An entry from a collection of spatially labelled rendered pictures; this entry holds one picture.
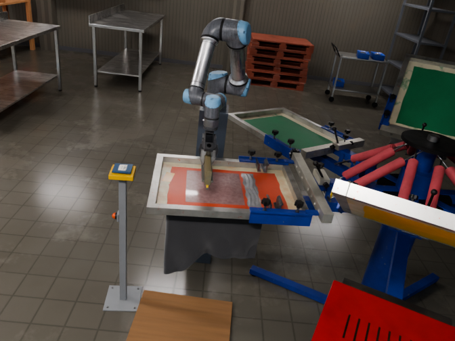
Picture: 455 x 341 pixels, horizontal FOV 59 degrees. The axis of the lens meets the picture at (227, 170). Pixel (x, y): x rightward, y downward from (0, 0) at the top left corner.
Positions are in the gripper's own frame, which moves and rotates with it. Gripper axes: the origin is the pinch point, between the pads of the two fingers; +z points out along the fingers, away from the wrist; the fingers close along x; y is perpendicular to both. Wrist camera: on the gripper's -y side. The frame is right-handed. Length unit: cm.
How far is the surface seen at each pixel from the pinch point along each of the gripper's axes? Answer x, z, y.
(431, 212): -47, -46, -110
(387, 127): -124, -7, 61
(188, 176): 8.9, 13.6, 9.7
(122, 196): 45, 29, 10
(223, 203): -8.8, 13.5, -17.1
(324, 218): -55, 7, -34
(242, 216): -16.9, 11.9, -29.4
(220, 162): -9.5, 11.6, 25.2
